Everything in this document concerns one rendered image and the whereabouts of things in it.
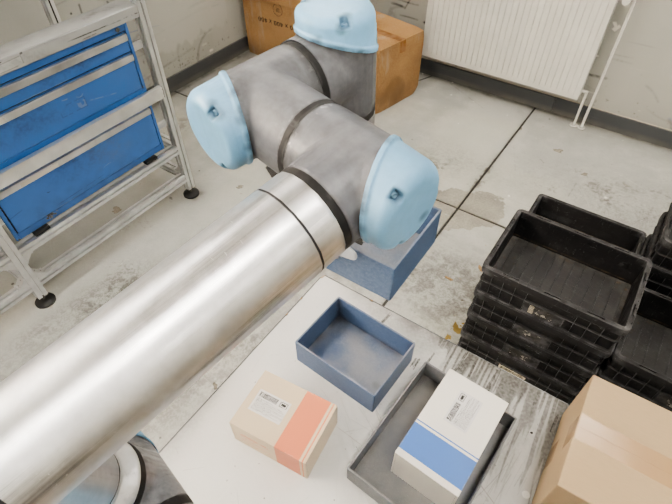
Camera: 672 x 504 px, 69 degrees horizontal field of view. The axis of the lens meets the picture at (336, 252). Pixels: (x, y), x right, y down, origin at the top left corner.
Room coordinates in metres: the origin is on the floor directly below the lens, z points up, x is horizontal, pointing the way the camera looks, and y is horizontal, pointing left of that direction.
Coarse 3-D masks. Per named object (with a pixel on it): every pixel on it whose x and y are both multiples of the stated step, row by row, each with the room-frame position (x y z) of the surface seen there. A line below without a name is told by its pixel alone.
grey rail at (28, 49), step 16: (128, 0) 1.93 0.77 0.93; (80, 16) 1.79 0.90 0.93; (96, 16) 1.79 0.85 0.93; (112, 16) 1.81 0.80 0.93; (128, 16) 1.86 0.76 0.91; (48, 32) 1.66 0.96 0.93; (64, 32) 1.66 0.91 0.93; (80, 32) 1.69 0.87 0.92; (96, 32) 1.74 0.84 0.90; (0, 48) 1.54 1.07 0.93; (16, 48) 1.54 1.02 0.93; (32, 48) 1.55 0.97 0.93; (48, 48) 1.59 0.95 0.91; (64, 48) 1.63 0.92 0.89; (0, 64) 1.46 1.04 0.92; (16, 64) 1.49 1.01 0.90
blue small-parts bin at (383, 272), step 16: (432, 208) 0.56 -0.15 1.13; (432, 224) 0.53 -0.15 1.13; (416, 240) 0.49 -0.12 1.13; (432, 240) 0.55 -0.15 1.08; (368, 256) 0.46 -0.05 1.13; (384, 256) 0.52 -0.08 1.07; (400, 256) 0.52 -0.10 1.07; (416, 256) 0.50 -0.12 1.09; (336, 272) 0.49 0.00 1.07; (352, 272) 0.47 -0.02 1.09; (368, 272) 0.46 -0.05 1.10; (384, 272) 0.44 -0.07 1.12; (400, 272) 0.45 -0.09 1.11; (368, 288) 0.45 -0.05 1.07; (384, 288) 0.44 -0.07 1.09
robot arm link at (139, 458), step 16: (128, 448) 0.24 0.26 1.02; (144, 448) 0.26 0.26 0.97; (112, 464) 0.21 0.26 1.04; (128, 464) 0.22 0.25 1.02; (144, 464) 0.23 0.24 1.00; (160, 464) 0.24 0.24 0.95; (96, 480) 0.18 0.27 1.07; (112, 480) 0.19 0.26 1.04; (128, 480) 0.20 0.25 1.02; (144, 480) 0.21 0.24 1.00; (160, 480) 0.22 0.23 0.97; (176, 480) 0.23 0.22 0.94; (80, 496) 0.16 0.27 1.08; (96, 496) 0.17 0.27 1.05; (112, 496) 0.18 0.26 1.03; (128, 496) 0.18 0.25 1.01; (144, 496) 0.19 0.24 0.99; (160, 496) 0.20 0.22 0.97
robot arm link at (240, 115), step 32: (256, 64) 0.39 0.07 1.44; (288, 64) 0.40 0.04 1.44; (192, 96) 0.36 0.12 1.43; (224, 96) 0.35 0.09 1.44; (256, 96) 0.36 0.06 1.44; (288, 96) 0.35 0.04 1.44; (320, 96) 0.35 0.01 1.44; (192, 128) 0.37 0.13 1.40; (224, 128) 0.33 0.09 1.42; (256, 128) 0.34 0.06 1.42; (224, 160) 0.34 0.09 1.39
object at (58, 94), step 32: (128, 32) 1.87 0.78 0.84; (32, 64) 1.55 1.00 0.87; (64, 64) 1.62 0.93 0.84; (96, 64) 1.73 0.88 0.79; (128, 64) 1.83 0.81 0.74; (0, 96) 1.43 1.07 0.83; (32, 96) 1.51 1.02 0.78; (64, 96) 1.60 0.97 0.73; (96, 96) 1.69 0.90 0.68; (128, 96) 1.79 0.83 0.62; (0, 128) 1.40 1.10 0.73; (32, 128) 1.47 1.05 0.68; (64, 128) 1.56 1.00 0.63; (128, 128) 1.75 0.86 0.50; (0, 160) 1.35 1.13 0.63; (64, 160) 1.50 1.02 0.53; (96, 160) 1.60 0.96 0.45; (128, 160) 1.71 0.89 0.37; (0, 192) 1.30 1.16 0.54; (32, 192) 1.38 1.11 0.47; (64, 192) 1.47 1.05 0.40; (32, 224) 1.34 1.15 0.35
